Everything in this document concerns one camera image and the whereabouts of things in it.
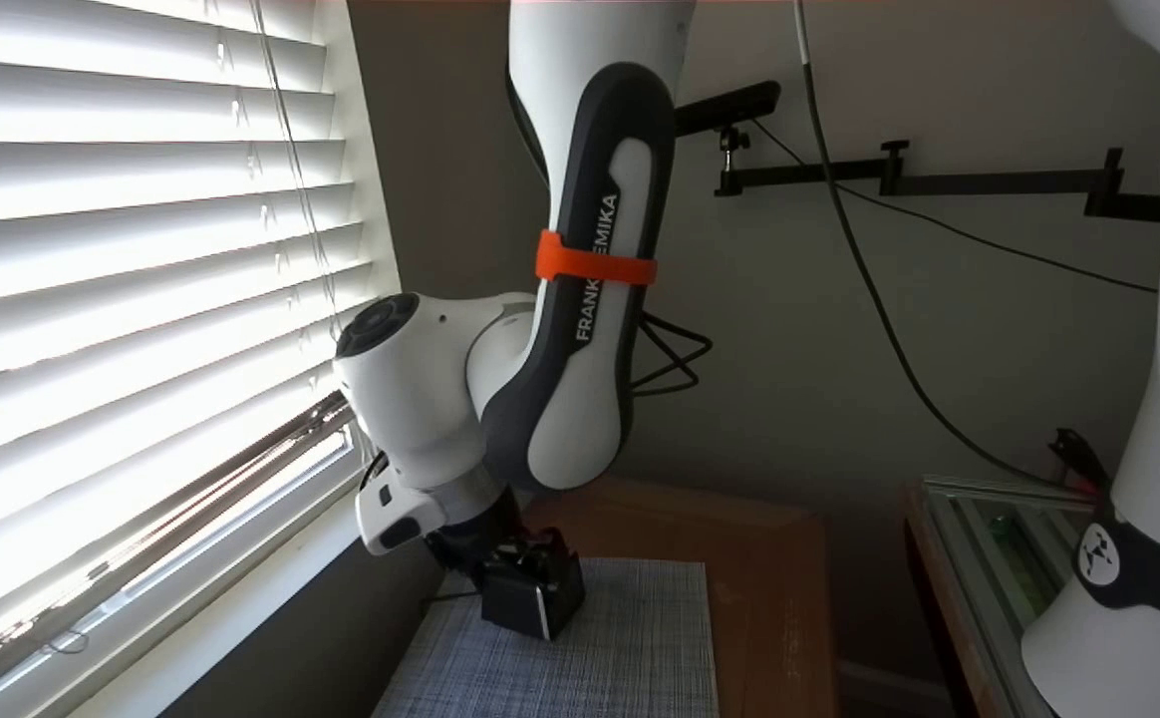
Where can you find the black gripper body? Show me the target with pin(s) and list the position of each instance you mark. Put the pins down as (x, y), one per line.
(470, 545)

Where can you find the black clock radio gadget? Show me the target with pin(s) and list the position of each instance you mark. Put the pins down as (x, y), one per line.
(534, 585)

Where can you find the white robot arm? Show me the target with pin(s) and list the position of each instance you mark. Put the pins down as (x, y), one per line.
(474, 402)

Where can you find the grey woven placemat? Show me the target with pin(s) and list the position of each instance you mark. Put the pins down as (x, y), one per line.
(641, 646)

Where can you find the wooden table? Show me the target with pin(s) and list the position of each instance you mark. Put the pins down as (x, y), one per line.
(763, 572)

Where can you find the white window blinds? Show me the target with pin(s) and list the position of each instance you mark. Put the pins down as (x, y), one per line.
(189, 215)

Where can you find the glass top side table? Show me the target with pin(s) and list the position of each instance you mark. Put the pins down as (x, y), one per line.
(987, 556)

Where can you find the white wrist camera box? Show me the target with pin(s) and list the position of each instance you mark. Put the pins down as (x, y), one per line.
(390, 511)

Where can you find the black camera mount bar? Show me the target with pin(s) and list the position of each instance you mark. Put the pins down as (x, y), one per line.
(1101, 190)

